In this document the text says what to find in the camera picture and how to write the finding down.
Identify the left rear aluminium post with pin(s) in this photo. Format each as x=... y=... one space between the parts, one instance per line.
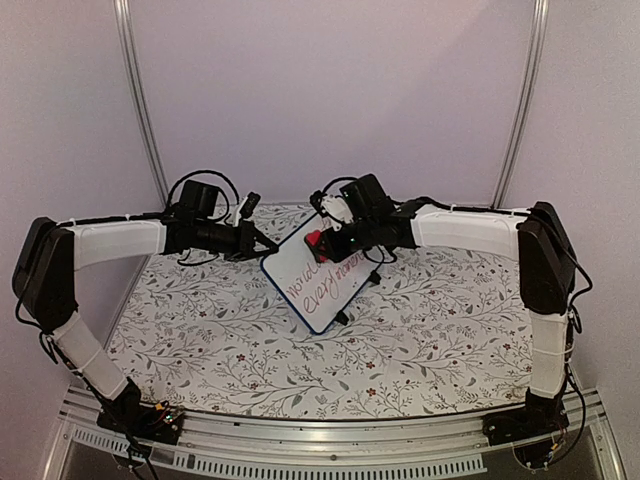
x=122 y=10

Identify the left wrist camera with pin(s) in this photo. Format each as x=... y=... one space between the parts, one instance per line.
x=245 y=208

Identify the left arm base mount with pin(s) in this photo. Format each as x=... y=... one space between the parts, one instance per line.
x=129 y=415

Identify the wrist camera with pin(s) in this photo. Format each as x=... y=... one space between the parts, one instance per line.
x=346 y=200
x=245 y=208

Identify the small whiteboard blue frame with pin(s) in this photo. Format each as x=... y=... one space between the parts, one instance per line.
x=318 y=293

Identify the wire whiteboard stand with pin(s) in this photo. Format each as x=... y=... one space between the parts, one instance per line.
x=373 y=279

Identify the aluminium post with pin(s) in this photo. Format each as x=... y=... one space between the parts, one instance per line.
x=122 y=10
x=525 y=98

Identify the right rear aluminium post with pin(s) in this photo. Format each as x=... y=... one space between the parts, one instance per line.
x=525 y=98

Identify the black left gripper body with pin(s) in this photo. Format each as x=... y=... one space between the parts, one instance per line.
x=233 y=248

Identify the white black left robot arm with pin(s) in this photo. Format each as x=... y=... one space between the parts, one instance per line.
x=44 y=278

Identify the front aluminium rail frame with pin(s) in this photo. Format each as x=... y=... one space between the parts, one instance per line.
x=216 y=446

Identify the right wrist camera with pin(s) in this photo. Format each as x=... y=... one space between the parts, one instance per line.
x=346 y=200

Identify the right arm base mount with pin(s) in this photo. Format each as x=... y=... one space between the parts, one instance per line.
x=538 y=416

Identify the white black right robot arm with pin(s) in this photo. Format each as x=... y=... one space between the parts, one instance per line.
x=534 y=238

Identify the red whiteboard eraser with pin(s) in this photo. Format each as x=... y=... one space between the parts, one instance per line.
x=314 y=239

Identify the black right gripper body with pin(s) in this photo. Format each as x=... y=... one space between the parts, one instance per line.
x=366 y=234

